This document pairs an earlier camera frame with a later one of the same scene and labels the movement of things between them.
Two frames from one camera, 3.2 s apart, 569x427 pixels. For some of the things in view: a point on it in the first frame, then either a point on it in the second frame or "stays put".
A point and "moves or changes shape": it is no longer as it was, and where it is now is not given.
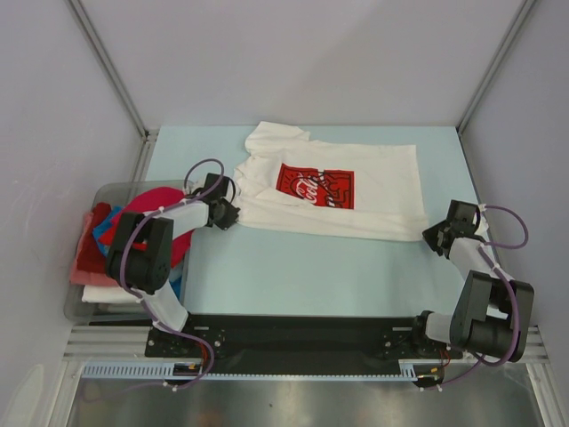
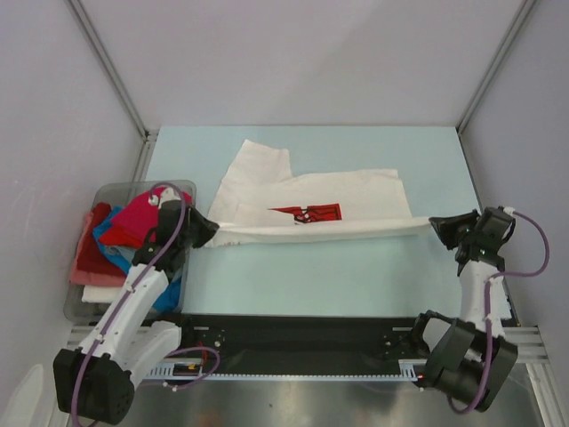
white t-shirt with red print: [286, 180] moves or changes shape
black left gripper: [231, 218] -> [208, 228]
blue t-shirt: [175, 283] stays put
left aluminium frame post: [108, 64] stays put
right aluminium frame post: [522, 14] stays put
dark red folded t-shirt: [92, 259] stays put
